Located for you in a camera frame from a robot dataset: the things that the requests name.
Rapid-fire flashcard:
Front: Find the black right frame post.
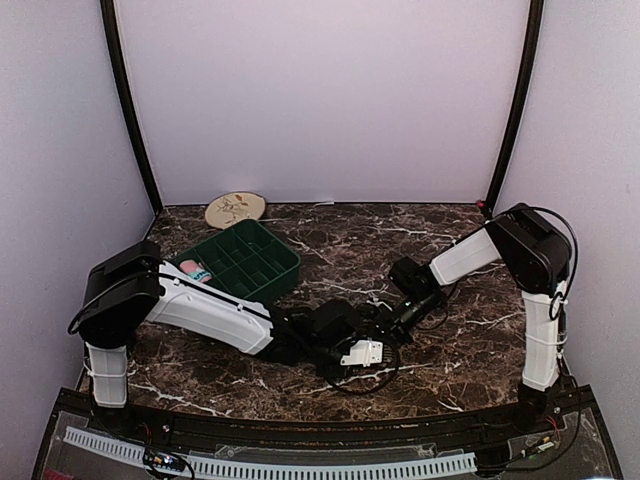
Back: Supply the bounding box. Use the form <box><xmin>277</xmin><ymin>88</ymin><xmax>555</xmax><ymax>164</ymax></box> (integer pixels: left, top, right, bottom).
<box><xmin>482</xmin><ymin>0</ymin><xmax>545</xmax><ymax>218</ymax></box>

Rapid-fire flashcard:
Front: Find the black left frame post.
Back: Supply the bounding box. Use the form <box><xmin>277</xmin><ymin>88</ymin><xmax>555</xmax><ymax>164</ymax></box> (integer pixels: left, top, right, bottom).
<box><xmin>99</xmin><ymin>0</ymin><xmax>164</xmax><ymax>217</ymax></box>

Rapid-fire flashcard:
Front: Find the green plastic divider tray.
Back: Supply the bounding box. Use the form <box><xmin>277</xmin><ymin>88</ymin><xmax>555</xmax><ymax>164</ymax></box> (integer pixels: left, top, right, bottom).
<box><xmin>170</xmin><ymin>219</ymin><xmax>300</xmax><ymax>304</ymax></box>

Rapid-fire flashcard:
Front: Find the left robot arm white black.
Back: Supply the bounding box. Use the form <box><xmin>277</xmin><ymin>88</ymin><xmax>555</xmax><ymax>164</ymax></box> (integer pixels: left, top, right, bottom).
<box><xmin>67</xmin><ymin>241</ymin><xmax>400</xmax><ymax>436</ymax></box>

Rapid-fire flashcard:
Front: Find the black frame post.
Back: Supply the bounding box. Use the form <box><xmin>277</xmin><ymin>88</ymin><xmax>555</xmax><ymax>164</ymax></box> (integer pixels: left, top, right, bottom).
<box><xmin>482</xmin><ymin>0</ymin><xmax>545</xmax><ymax>218</ymax></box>
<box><xmin>99</xmin><ymin>0</ymin><xmax>164</xmax><ymax>217</ymax></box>

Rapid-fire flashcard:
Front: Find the black front table rail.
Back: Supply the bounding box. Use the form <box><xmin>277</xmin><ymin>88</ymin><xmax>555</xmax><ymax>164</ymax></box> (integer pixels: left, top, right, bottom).
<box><xmin>65</xmin><ymin>391</ymin><xmax>568</xmax><ymax>452</ymax></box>

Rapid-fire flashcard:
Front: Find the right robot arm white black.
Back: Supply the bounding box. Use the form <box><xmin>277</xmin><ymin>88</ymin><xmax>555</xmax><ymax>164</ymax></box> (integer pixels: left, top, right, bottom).
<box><xmin>362</xmin><ymin>203</ymin><xmax>578</xmax><ymax>392</ymax></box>

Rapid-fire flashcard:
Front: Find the round embroidered plate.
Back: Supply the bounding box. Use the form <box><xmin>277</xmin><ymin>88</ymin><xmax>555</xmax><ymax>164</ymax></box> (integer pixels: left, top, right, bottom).
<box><xmin>204</xmin><ymin>191</ymin><xmax>266</xmax><ymax>230</ymax></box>

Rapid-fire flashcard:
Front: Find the pink sock with green patches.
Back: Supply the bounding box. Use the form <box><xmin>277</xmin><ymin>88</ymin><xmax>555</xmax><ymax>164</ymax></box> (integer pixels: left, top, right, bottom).
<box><xmin>179</xmin><ymin>259</ymin><xmax>212</xmax><ymax>283</ymax></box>

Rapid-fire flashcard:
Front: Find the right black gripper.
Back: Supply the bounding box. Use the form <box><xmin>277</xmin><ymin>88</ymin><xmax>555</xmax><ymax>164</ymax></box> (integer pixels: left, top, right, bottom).
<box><xmin>363</xmin><ymin>292</ymin><xmax>442</xmax><ymax>352</ymax></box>

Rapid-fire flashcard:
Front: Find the small green circuit board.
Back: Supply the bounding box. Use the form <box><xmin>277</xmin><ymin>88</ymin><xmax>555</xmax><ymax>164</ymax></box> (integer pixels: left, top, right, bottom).
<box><xmin>143</xmin><ymin>449</ymin><xmax>185</xmax><ymax>472</ymax></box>

